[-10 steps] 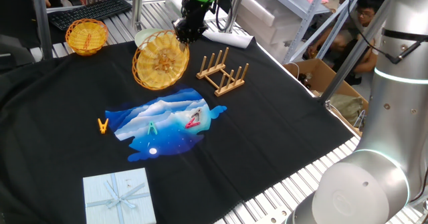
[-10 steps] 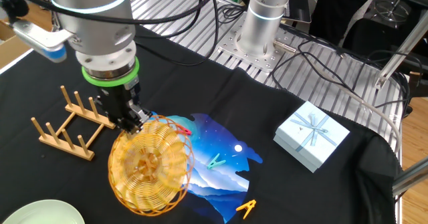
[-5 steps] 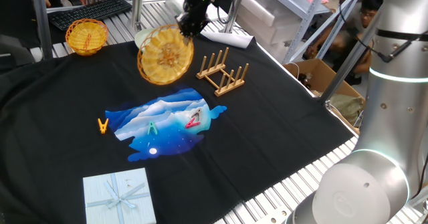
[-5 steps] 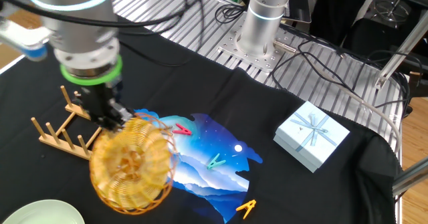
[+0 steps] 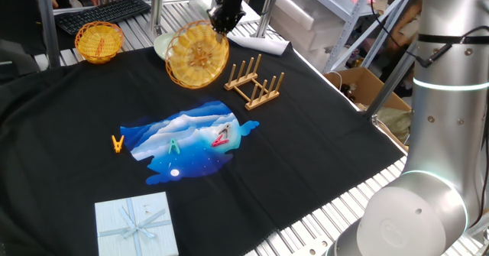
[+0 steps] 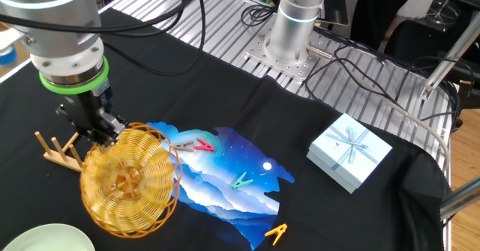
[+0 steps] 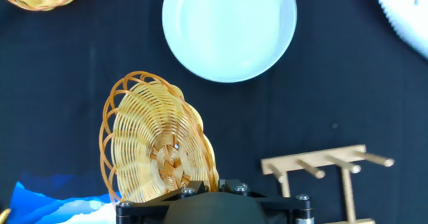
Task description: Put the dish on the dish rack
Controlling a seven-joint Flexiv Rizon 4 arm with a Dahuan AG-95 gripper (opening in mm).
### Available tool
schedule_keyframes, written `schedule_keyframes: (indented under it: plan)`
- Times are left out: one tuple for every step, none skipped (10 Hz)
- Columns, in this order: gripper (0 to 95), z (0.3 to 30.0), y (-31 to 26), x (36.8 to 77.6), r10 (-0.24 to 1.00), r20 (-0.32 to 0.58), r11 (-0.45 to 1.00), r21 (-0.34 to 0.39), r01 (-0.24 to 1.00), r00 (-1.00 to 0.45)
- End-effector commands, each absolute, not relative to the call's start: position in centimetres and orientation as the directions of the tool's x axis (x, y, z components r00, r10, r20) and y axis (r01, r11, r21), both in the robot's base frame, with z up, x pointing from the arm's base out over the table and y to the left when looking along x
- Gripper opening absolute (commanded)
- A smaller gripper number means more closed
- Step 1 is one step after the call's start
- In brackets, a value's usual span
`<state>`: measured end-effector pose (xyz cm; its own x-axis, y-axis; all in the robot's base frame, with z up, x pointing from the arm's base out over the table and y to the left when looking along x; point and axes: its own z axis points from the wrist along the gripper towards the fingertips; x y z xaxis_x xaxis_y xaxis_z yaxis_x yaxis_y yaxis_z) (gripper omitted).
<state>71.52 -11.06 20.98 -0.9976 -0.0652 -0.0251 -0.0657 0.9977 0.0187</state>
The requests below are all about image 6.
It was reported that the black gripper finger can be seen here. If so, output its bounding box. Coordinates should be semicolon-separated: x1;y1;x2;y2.
100;111;129;140
79;128;114;148

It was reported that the black cloth with blue print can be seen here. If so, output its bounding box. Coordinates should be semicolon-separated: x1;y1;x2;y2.
0;7;453;251

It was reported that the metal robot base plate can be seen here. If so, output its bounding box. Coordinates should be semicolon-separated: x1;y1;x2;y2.
243;22;335;82

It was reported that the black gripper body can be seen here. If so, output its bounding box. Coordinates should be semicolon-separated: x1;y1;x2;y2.
55;81;125;142

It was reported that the black tablet device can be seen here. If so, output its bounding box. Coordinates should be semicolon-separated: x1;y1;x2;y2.
318;0;350;26

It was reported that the coiled black cable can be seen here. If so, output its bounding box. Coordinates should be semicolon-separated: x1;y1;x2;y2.
239;3;278;28

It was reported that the aluminium frame post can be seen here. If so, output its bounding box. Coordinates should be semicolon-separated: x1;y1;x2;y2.
439;175;480;222
418;10;480;102

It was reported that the wooden dish rack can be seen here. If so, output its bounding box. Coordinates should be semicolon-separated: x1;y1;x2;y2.
34;130;86;173

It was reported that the teal clothespin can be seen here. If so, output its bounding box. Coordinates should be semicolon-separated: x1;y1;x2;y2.
231;171;254;191

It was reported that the red clothespin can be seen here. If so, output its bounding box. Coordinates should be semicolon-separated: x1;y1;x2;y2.
193;138;217;153

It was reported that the pale green plate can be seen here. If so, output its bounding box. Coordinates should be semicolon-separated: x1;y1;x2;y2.
1;223;97;251

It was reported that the black office chair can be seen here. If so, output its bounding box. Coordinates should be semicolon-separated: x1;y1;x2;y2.
382;0;480;79

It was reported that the grey brown clothespin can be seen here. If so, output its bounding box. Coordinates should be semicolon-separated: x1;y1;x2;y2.
172;140;196;154

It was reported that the woven wicker basket dish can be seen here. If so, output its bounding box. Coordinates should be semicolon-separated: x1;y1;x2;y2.
79;122;184;239

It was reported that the orange clothespin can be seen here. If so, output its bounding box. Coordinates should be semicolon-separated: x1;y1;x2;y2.
264;223;289;247

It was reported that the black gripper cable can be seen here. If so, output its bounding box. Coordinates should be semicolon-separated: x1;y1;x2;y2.
0;0;209;76

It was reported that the grey hose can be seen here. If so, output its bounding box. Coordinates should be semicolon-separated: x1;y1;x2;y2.
307;44;451;172

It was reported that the light blue gift box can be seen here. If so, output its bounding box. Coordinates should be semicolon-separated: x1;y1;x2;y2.
306;112;394;195

